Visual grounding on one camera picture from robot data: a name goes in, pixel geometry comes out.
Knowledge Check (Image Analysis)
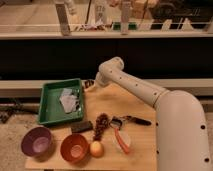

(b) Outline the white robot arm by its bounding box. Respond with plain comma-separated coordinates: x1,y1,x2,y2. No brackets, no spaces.
95,57,213,171

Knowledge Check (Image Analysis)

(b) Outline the crumpled clear plastic wrap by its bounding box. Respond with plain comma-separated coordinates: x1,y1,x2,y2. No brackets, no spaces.
59,88,79,113

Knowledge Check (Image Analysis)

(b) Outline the green plastic tray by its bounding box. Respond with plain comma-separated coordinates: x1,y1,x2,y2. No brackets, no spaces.
38,78,84,126

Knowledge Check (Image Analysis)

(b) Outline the brown grape bunch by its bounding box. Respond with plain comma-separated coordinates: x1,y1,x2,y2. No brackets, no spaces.
93,113,109,141

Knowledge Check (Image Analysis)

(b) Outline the dark rectangular block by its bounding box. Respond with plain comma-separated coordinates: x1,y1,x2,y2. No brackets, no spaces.
71,121,93,133

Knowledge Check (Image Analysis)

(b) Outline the wooden board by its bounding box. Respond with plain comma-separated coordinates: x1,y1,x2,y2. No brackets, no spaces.
25,84,157,171

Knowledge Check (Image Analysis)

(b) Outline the yellow round fruit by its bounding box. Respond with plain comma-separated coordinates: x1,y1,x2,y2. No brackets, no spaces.
90,141,104,157

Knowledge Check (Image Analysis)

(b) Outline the orange bowl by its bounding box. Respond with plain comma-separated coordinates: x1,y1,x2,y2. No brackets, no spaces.
60,134,89,163

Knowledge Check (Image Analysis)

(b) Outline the purple bowl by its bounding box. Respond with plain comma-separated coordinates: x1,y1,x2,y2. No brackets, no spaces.
21,127,52,157

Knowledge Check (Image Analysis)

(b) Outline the orange handled peeler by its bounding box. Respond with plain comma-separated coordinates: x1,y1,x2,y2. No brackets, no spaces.
109,117,130,154

